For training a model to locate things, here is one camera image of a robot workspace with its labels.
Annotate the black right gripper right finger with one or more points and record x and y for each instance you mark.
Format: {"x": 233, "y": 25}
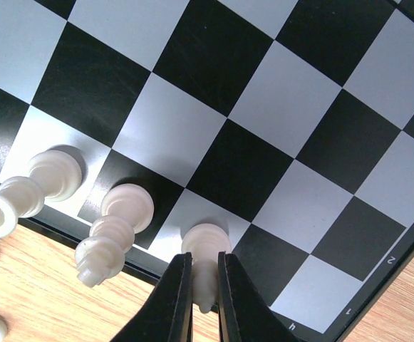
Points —
{"x": 243, "y": 314}

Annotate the white queen piece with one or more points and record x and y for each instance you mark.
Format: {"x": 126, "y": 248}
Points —
{"x": 53, "y": 175}

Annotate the white king piece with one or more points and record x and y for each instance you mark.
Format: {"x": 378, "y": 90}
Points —
{"x": 126, "y": 210}

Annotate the white bishop piece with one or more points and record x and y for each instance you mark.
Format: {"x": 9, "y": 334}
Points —
{"x": 205, "y": 241}

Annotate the black silver chess board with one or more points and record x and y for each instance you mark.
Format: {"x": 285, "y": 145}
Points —
{"x": 289, "y": 124}

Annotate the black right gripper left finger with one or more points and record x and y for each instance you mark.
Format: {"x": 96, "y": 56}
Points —
{"x": 167, "y": 313}

